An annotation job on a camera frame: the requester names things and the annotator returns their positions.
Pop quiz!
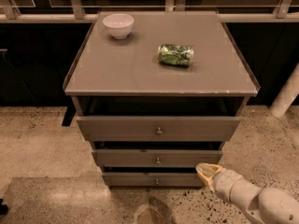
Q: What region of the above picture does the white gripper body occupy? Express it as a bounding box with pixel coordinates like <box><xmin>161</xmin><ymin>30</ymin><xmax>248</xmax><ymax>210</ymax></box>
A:
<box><xmin>213</xmin><ymin>170</ymin><xmax>262</xmax><ymax>207</ymax></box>

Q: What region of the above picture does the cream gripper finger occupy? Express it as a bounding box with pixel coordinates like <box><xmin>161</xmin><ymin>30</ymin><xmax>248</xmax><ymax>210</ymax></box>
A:
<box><xmin>196</xmin><ymin>163</ymin><xmax>224</xmax><ymax>175</ymax></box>
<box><xmin>196</xmin><ymin>166</ymin><xmax>215</xmax><ymax>191</ymax></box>

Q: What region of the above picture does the grey drawer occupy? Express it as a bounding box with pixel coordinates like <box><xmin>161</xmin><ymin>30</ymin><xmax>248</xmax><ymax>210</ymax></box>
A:
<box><xmin>77</xmin><ymin>116</ymin><xmax>240</xmax><ymax>142</ymax></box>
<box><xmin>92</xmin><ymin>149</ymin><xmax>222</xmax><ymax>168</ymax></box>
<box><xmin>102</xmin><ymin>173</ymin><xmax>203</xmax><ymax>188</ymax></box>

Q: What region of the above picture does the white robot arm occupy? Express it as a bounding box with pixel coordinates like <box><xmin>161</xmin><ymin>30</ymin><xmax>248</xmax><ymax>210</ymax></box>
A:
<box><xmin>195</xmin><ymin>163</ymin><xmax>299</xmax><ymax>224</ymax></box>

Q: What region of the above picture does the grey bottom drawer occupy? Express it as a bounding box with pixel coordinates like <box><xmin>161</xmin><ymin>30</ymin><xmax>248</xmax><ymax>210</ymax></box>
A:
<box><xmin>102</xmin><ymin>173</ymin><xmax>203</xmax><ymax>188</ymax></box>

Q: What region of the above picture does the grey drawer cabinet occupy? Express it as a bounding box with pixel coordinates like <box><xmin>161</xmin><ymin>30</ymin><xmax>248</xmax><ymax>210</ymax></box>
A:
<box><xmin>64</xmin><ymin>11</ymin><xmax>260</xmax><ymax>175</ymax></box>

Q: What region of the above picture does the grey top drawer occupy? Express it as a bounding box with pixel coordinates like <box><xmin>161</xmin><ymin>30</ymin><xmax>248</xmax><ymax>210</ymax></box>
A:
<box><xmin>77</xmin><ymin>116</ymin><xmax>240</xmax><ymax>142</ymax></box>

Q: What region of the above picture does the crushed green soda can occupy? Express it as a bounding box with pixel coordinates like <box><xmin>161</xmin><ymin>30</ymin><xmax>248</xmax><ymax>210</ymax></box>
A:
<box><xmin>158</xmin><ymin>44</ymin><xmax>194</xmax><ymax>67</ymax></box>

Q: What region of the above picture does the white ceramic bowl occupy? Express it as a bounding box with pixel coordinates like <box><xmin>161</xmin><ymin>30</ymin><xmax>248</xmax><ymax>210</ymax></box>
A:
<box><xmin>103</xmin><ymin>13</ymin><xmax>135</xmax><ymax>39</ymax></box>

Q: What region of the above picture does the black object at floor edge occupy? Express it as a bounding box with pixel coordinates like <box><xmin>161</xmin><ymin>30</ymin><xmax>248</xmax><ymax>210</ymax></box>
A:
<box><xmin>0</xmin><ymin>199</ymin><xmax>8</xmax><ymax>215</ymax></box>

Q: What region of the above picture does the white pillar post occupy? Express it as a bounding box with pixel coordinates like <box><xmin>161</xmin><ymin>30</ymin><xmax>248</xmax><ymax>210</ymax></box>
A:
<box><xmin>269</xmin><ymin>63</ymin><xmax>299</xmax><ymax>118</ymax></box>

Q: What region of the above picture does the metal window railing frame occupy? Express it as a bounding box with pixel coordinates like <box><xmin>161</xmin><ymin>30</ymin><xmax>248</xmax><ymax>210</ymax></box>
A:
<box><xmin>0</xmin><ymin>0</ymin><xmax>299</xmax><ymax>22</ymax></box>

